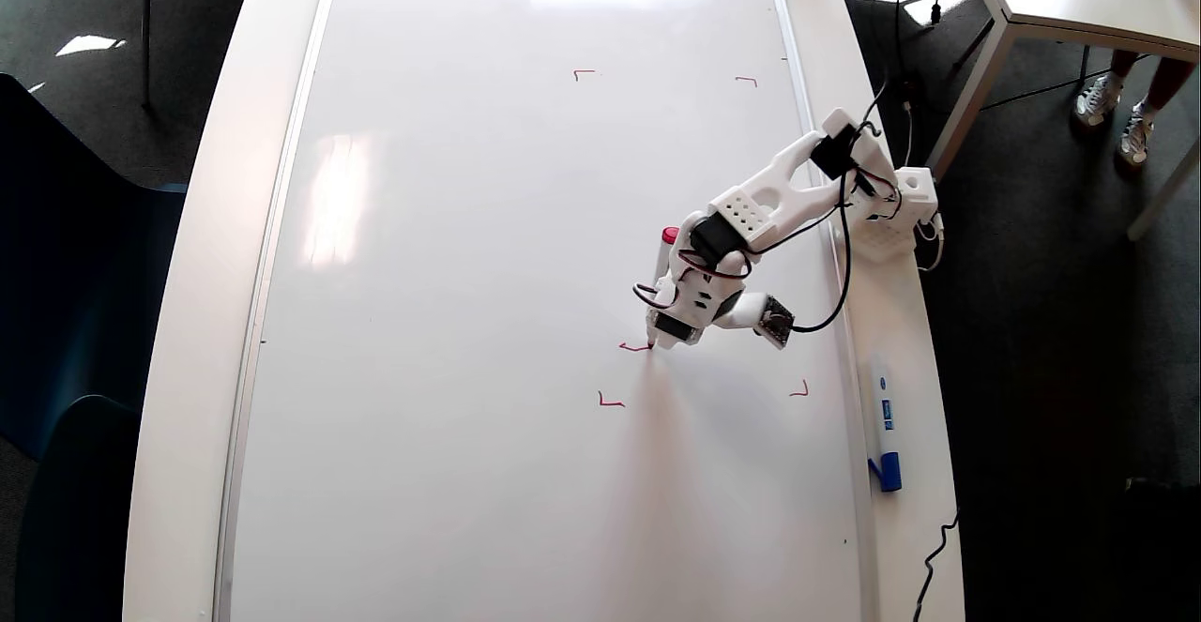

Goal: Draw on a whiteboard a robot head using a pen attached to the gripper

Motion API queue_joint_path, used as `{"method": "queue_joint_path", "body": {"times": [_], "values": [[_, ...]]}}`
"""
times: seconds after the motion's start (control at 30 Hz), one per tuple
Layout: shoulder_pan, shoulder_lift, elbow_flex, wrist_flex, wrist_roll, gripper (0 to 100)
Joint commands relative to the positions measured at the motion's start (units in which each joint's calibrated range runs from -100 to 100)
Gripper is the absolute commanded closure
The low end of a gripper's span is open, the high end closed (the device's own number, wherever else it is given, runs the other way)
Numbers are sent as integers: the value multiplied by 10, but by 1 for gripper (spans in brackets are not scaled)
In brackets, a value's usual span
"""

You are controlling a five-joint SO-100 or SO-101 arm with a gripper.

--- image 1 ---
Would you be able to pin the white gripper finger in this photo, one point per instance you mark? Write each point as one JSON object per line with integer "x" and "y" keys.
{"x": 683, "y": 336}
{"x": 666, "y": 292}

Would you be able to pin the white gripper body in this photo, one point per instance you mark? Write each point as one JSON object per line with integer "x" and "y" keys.
{"x": 674, "y": 326}

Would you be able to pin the red whiteboard marker pen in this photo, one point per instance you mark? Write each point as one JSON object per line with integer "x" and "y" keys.
{"x": 668, "y": 251}

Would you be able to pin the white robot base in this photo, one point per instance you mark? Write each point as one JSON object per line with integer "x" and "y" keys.
{"x": 915, "y": 190}

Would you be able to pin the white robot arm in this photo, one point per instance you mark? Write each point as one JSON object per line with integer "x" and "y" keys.
{"x": 783, "y": 186}

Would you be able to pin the blue capped marker pen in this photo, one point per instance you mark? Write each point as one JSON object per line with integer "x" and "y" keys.
{"x": 885, "y": 416}

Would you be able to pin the white sneaker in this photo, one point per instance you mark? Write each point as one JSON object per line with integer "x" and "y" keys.
{"x": 1094, "y": 101}
{"x": 1135, "y": 134}

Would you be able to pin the bare lower leg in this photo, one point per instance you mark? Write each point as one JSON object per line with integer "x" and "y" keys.
{"x": 1171, "y": 83}
{"x": 1123, "y": 64}

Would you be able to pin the dark blue chair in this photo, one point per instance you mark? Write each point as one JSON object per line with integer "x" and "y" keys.
{"x": 75, "y": 275}
{"x": 75, "y": 528}

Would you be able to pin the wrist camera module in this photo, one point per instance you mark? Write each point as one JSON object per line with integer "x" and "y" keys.
{"x": 776, "y": 320}

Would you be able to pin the white whiteboard with metal frame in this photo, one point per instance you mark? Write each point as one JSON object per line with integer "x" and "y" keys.
{"x": 516, "y": 275}

